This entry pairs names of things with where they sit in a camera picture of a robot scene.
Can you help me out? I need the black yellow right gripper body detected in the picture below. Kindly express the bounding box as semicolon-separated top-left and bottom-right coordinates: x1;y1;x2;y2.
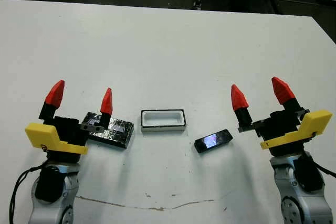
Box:
237;108;333;157

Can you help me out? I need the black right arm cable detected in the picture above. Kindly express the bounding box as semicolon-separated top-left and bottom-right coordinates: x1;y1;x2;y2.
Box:
313;159;336;179

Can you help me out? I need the white camera box base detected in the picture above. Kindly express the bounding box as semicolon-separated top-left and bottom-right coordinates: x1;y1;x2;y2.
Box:
140;108;190;133

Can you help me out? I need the black glossy box lid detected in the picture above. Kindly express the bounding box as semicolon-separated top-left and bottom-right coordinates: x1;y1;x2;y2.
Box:
82;111;135;151

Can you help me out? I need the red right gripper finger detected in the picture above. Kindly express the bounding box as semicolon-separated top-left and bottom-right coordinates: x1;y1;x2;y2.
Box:
271;76;303;113
230;84;253;128

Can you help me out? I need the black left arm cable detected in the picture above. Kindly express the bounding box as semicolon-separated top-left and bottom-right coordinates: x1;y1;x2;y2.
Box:
8;165;57;223

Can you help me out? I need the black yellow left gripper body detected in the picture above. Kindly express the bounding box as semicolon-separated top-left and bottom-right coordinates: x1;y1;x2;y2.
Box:
25;115;111;164

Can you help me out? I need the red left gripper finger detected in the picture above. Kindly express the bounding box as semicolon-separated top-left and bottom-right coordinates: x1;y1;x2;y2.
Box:
98;87;113;127
38;79;66;125

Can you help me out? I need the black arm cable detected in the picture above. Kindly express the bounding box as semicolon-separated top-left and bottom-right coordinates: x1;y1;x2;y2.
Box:
8;165;57;223
313;159;336;179

